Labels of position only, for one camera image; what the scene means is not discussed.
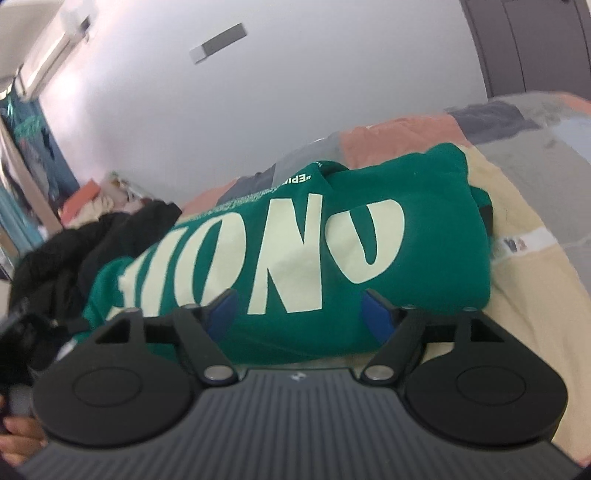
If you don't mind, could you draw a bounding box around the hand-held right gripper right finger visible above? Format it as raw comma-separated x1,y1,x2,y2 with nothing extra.
360,290,527,385

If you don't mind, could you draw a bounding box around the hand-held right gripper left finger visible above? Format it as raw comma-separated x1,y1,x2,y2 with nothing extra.
76,290,239,387

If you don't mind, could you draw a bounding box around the green hoodie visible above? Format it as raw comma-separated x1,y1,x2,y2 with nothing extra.
83,143,495,367

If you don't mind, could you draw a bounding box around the cream clothes pile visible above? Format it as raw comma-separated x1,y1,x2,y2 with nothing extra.
69,196,119,228

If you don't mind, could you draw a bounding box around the person's left hand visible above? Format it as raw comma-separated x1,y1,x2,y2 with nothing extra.
0,397,47,464

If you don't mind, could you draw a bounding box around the black puffer jacket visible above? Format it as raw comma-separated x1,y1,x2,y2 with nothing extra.
9,200,184,370

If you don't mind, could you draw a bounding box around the pink box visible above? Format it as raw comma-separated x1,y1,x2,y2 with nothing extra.
62,180,100,222

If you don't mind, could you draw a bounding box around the patchwork bed sheet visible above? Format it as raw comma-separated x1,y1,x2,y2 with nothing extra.
180,90,591,467

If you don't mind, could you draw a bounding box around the white air conditioner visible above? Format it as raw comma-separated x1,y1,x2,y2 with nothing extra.
0,0,100,100

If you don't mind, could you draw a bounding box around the grey door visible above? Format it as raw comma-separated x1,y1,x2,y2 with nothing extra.
461,0,591,101

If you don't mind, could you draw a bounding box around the grey wall panel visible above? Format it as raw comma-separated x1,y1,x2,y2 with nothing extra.
190,22,249,64

